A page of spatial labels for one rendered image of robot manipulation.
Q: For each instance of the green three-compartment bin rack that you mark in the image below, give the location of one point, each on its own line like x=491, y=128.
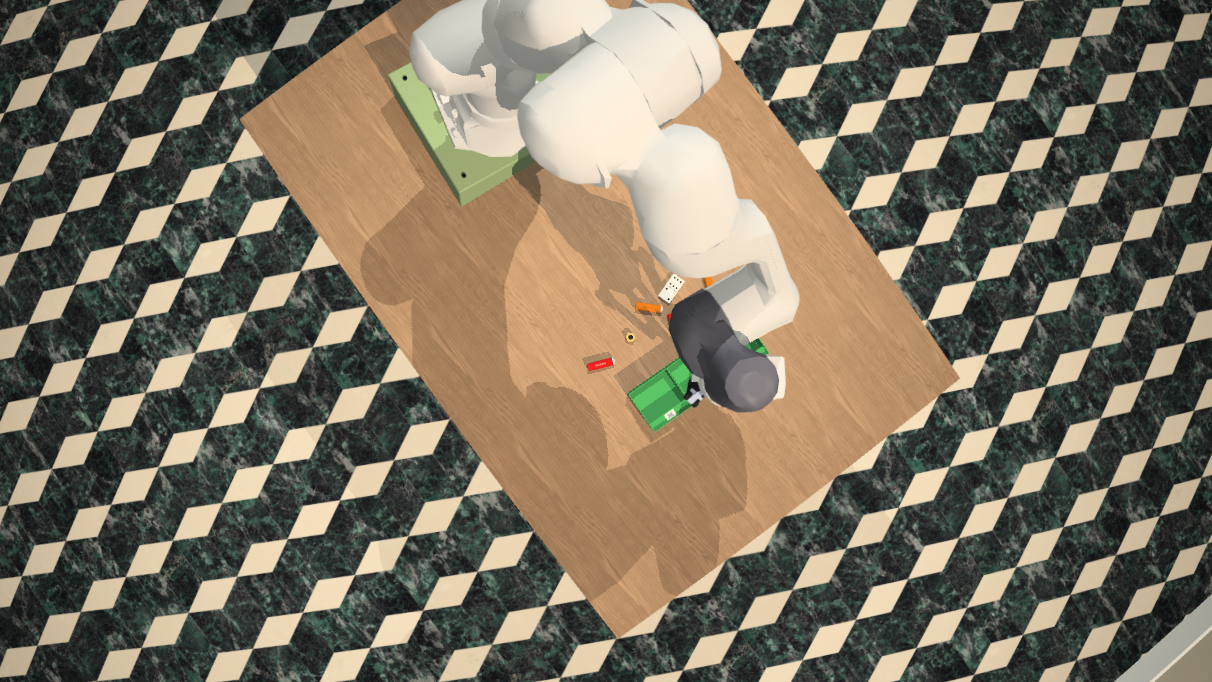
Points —
x=661, y=399

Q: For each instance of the white domino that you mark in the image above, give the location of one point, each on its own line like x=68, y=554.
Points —
x=671, y=288

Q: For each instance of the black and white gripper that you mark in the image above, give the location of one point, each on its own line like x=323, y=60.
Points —
x=693, y=393

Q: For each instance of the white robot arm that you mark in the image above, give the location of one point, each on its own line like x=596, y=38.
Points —
x=601, y=113

